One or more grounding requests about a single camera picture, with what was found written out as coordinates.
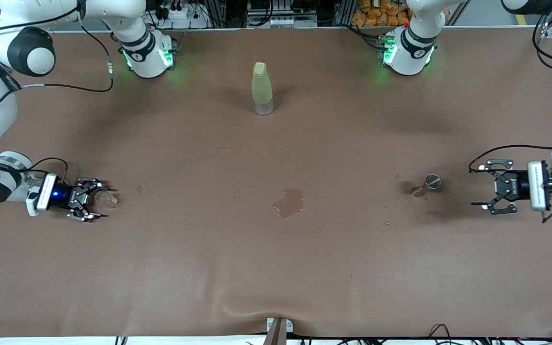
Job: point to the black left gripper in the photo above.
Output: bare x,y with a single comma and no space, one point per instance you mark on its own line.
519,186

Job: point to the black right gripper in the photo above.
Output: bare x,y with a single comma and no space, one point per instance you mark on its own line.
63,196

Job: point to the clear glass beaker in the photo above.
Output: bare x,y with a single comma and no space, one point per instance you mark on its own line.
108,200

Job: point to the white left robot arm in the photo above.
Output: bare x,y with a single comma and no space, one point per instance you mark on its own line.
412,57

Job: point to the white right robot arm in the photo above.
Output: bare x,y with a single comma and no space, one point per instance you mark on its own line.
146,67

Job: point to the brown table mat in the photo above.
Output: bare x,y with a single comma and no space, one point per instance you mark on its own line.
276,268

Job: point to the spilled liquid puddle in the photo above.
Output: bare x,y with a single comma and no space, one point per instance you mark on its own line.
289,203

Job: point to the white power strip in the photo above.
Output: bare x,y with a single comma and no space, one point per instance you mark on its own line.
185,19

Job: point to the orange snack bag pile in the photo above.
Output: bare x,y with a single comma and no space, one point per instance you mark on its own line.
376,17

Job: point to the yellow-green frosted bottle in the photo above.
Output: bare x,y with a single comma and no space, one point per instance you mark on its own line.
261,86

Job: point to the white ported device box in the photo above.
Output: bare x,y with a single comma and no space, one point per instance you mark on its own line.
281,21

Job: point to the brown post with white bracket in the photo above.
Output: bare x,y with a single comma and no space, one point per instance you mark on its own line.
277,333

